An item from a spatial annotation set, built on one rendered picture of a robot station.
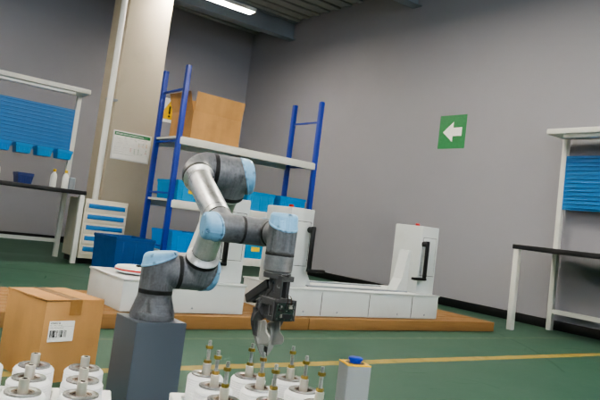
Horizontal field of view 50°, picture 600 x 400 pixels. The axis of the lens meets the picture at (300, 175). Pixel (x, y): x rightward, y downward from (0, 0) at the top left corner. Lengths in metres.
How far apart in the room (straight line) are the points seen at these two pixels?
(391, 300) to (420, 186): 3.21
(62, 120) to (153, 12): 1.84
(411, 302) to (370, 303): 0.42
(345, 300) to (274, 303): 3.07
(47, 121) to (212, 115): 1.87
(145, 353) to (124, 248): 4.05
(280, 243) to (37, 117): 6.22
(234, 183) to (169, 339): 0.58
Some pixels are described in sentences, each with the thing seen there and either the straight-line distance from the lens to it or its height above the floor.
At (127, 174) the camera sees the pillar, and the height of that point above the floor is 1.04.
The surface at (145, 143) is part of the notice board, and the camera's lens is 8.24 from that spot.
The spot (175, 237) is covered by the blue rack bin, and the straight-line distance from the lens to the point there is 6.80.
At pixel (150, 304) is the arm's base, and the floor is 0.35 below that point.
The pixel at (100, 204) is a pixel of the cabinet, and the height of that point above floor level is 0.64.
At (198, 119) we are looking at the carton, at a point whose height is 1.67.
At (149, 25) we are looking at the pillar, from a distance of 8.46.
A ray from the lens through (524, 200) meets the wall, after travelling 7.07.
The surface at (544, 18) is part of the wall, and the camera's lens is 7.47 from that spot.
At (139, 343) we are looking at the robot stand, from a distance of 2.22.
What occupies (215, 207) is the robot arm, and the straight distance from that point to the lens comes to 1.74.
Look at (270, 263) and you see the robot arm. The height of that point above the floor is 0.57.
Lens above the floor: 0.67
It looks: 5 degrees up
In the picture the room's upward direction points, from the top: 7 degrees clockwise
